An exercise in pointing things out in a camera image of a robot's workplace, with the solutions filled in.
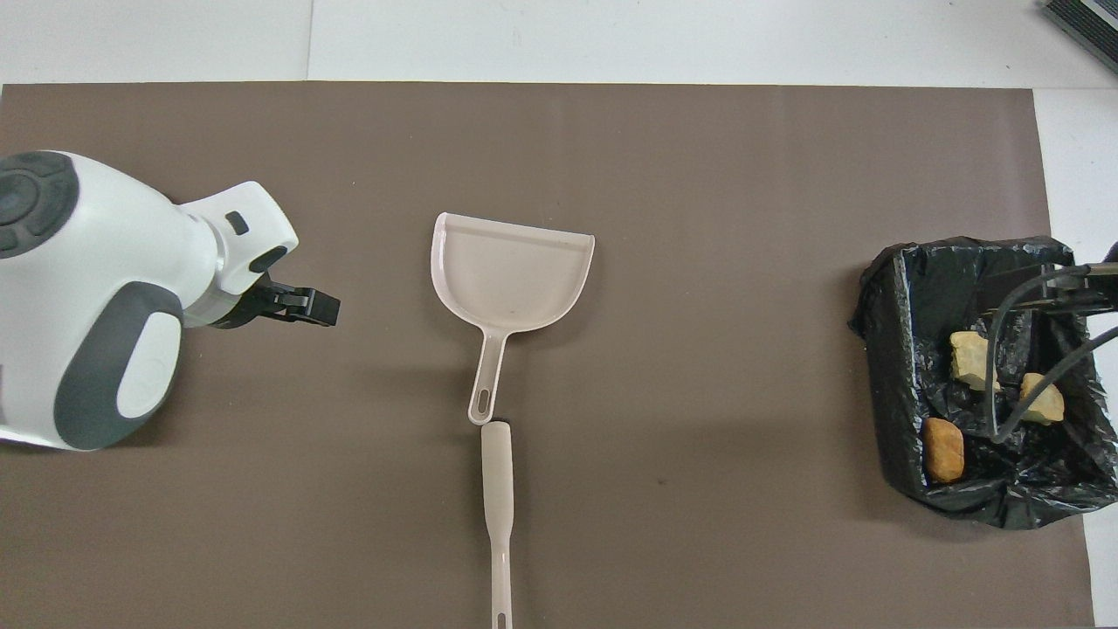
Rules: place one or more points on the black bag lined bin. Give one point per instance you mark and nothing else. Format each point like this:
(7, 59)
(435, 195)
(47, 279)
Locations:
(917, 297)

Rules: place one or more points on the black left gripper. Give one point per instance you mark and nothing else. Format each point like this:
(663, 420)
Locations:
(249, 306)

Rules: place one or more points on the pale bread chunk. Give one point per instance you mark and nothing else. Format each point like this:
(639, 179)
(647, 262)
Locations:
(968, 358)

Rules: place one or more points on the beige plastic dustpan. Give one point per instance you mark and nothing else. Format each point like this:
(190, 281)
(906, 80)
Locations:
(507, 279)

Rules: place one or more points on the brown table mat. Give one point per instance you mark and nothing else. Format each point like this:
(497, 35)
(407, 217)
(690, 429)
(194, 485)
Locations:
(699, 175)

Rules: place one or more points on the yellowish bread chunk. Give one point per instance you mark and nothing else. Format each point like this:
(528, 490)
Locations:
(1044, 404)

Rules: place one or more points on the beige hand brush black bristles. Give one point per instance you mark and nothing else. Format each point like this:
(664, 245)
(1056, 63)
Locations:
(498, 489)

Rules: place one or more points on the dark grey ribbed device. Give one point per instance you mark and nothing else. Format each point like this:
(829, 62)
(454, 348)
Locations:
(1087, 22)

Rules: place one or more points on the brown oval bread roll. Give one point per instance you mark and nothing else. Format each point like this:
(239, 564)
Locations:
(944, 451)

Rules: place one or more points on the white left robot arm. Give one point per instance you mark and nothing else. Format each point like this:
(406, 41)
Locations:
(96, 279)

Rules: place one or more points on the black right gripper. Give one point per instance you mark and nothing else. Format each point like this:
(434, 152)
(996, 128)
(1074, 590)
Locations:
(1111, 279)

